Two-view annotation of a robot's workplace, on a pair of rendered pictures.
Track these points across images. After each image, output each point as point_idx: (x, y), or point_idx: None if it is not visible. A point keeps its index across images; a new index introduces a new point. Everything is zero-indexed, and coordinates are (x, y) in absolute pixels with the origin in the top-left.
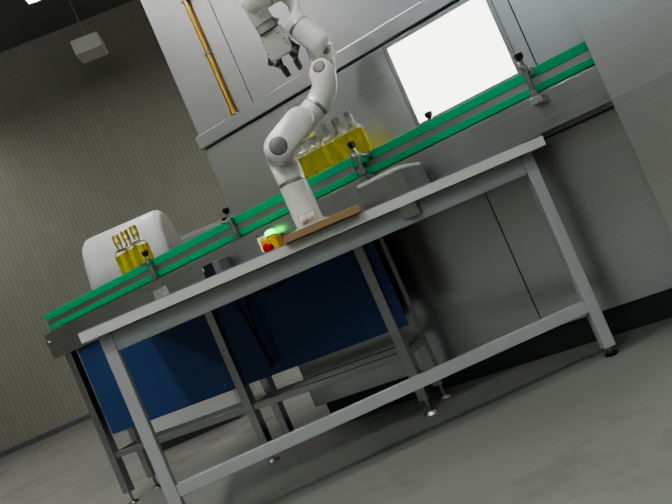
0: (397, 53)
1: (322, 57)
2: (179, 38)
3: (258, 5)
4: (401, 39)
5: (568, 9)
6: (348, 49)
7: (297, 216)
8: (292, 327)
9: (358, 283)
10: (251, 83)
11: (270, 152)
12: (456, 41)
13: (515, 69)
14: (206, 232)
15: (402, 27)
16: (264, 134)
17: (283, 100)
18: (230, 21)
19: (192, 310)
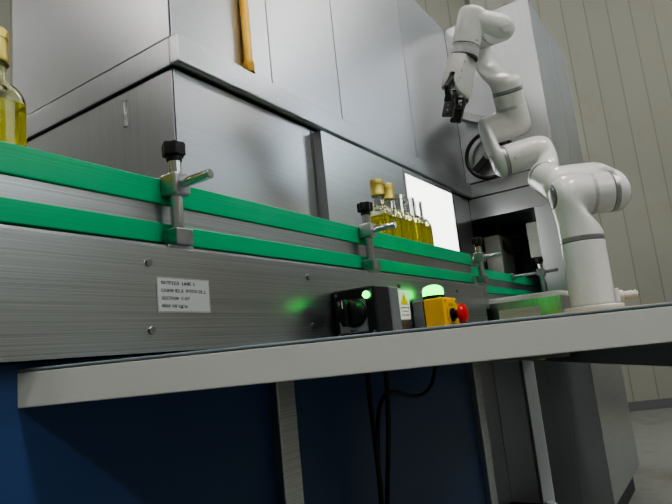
0: (409, 185)
1: (511, 137)
2: None
3: (511, 33)
4: (413, 176)
5: (472, 248)
6: (379, 141)
7: (612, 286)
8: (405, 491)
9: (469, 428)
10: (277, 63)
11: (631, 190)
12: (438, 214)
13: None
14: (319, 219)
15: (412, 167)
16: (274, 139)
17: (316, 124)
18: None
19: None
